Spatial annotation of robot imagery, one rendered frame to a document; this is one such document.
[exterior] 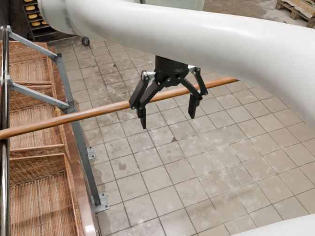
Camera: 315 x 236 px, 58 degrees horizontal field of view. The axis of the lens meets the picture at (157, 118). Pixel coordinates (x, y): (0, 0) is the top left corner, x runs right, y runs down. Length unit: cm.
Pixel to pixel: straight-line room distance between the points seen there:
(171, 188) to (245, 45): 197
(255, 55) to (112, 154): 220
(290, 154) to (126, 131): 142
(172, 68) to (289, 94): 40
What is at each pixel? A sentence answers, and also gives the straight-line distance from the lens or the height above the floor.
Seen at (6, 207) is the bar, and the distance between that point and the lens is 89.
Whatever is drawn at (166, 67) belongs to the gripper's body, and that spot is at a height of 153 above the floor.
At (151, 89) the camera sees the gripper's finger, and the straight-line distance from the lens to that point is 67.
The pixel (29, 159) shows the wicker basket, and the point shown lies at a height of 76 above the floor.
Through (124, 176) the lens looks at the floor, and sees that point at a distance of 227.
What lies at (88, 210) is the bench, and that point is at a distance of 149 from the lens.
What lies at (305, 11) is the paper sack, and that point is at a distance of 466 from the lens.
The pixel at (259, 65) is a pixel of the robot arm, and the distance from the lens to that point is 26.
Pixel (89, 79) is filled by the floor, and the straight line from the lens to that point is 323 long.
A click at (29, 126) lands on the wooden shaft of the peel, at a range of 101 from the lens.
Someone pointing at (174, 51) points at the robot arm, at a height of 171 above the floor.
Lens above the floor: 187
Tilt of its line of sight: 44 degrees down
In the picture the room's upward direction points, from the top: straight up
